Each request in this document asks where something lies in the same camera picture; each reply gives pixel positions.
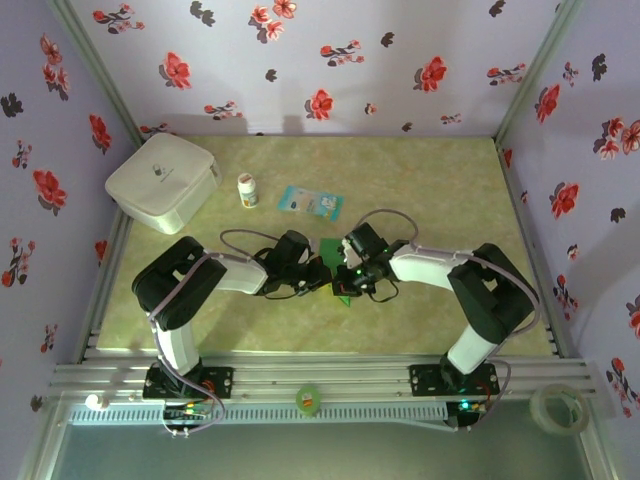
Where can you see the green square paper sheet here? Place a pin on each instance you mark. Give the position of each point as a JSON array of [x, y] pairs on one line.
[[330, 250]]

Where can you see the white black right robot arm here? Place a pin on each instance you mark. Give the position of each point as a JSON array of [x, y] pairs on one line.
[[425, 267]]

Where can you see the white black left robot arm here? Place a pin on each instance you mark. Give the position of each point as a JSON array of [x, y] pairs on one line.
[[240, 275]]

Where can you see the light blue snack packet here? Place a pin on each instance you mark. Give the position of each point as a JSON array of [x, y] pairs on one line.
[[310, 202]]

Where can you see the white pill bottle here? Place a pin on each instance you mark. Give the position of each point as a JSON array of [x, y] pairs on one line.
[[248, 192]]

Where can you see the small green tape roll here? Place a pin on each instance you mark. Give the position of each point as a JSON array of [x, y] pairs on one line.
[[308, 400]]

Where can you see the white plastic storage box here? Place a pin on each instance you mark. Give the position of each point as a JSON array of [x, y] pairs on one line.
[[160, 175]]

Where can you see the clear adhesive tape roll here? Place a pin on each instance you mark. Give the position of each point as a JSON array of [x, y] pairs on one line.
[[537, 412]]

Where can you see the small white bottle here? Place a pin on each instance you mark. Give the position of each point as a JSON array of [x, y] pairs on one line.
[[94, 401]]

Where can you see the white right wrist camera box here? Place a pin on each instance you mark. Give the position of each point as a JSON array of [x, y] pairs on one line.
[[351, 255]]

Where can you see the aluminium mounting rail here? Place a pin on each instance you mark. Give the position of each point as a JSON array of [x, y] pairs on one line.
[[325, 375]]

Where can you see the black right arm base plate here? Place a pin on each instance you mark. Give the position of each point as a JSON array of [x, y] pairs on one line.
[[425, 380]]

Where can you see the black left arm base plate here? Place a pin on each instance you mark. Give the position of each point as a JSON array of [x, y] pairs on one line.
[[220, 382]]

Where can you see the aluminium corner post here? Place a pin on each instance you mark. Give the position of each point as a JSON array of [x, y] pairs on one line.
[[534, 75], [100, 75]]

